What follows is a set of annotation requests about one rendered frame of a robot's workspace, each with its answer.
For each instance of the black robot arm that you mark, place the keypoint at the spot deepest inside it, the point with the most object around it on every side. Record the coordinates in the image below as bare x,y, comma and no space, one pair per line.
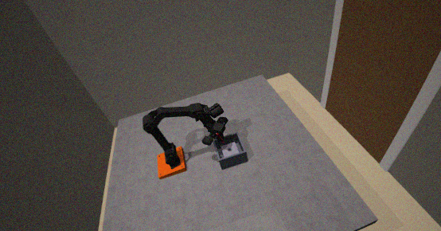
197,111

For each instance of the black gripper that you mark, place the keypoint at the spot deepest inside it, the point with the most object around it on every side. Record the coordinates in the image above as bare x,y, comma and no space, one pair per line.
207,140

